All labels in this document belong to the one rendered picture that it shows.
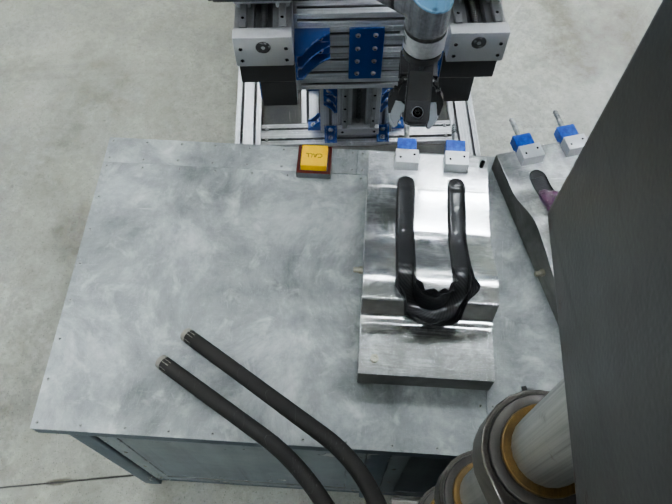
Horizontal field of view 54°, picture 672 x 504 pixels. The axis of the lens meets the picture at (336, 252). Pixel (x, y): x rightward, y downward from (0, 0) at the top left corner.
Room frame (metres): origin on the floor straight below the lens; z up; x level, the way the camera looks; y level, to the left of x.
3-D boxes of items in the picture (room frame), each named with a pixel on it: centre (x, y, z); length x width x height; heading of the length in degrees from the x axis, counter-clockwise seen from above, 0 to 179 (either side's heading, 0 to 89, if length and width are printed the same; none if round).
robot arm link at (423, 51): (0.88, -0.15, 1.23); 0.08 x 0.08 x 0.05
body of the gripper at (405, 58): (0.89, -0.16, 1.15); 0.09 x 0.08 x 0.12; 176
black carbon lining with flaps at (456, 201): (0.64, -0.20, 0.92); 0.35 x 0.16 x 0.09; 176
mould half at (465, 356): (0.63, -0.19, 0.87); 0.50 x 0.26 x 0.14; 176
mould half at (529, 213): (0.69, -0.55, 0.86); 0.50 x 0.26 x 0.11; 14
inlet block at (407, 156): (0.90, -0.16, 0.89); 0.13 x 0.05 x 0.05; 176
